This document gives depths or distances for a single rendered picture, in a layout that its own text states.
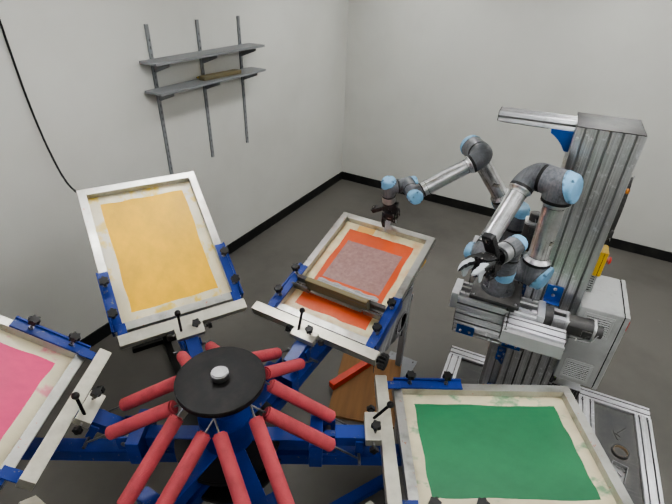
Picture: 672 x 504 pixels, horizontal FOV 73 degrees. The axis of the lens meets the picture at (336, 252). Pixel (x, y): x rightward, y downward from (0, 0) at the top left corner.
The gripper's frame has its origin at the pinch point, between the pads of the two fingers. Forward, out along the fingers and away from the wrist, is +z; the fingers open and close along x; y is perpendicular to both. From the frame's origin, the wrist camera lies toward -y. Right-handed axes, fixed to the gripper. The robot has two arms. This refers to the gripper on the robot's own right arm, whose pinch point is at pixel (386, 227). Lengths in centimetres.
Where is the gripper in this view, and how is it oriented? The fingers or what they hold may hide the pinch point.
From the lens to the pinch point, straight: 265.5
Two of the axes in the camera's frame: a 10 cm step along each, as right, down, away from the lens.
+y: 8.7, 2.9, -4.1
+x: 4.9, -6.6, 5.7
